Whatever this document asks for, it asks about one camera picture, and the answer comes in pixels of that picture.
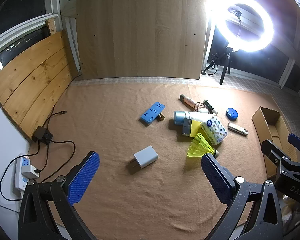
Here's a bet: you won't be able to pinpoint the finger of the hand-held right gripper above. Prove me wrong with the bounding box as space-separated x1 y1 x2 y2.
261 139 300 180
287 133 300 157

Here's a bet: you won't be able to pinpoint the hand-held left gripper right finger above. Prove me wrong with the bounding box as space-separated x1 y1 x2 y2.
201 153 284 240

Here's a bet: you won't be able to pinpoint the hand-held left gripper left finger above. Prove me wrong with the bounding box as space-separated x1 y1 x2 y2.
17 151 100 240

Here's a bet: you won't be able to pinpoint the cardboard box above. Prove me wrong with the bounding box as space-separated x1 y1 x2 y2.
252 107 298 178

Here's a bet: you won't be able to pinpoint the yellow shuttlecock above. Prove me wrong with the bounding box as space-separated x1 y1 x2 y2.
187 134 219 159

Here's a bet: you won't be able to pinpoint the patterned white tube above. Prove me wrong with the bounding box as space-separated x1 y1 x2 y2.
227 122 249 137

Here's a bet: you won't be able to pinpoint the patterned tissue pack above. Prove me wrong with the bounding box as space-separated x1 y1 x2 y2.
199 115 228 145

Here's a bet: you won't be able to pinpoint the yellow card packet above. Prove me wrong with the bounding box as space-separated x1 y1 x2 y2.
182 118 203 137

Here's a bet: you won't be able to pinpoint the blue round tape measure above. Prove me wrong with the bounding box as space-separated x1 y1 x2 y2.
226 107 238 120

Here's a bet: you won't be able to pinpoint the white charger cube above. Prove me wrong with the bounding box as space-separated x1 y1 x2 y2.
133 145 158 174

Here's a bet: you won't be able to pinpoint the white bottle blue cap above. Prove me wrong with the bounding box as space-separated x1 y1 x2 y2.
174 111 215 126

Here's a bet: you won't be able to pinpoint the white plugged charger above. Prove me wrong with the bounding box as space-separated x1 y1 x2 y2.
21 165 41 179

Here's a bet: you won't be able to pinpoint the black power adapter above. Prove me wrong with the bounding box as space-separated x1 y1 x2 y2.
31 127 53 144

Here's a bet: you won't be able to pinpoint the white power strip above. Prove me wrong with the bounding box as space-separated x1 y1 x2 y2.
14 156 37 197

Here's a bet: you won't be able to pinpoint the green and white tube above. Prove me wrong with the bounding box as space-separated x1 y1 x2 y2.
203 100 219 114

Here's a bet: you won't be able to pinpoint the blue phone stand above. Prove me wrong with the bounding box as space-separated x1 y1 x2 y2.
140 102 165 127

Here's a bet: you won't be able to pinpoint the pine plank panel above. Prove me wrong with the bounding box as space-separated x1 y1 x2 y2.
0 30 73 139

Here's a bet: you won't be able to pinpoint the black gooseneck phone clamp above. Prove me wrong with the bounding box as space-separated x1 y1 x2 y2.
229 7 243 38

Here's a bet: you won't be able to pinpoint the large light wooden board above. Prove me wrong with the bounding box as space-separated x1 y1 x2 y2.
75 0 208 80

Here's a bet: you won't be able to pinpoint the small wooden stick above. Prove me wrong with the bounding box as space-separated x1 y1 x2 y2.
46 19 58 34

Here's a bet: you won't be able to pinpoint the black looped adapter cable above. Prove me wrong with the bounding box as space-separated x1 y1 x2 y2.
37 140 76 183

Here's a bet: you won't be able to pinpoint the black cable with plug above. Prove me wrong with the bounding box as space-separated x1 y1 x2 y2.
43 110 67 131

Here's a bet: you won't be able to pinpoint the black power strip cord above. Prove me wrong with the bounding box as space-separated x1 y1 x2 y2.
0 155 24 202

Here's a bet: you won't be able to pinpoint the black tripod cables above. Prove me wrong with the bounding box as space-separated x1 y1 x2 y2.
202 52 225 77

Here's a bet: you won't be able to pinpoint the ring light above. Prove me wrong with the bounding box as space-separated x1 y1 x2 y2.
207 0 275 53

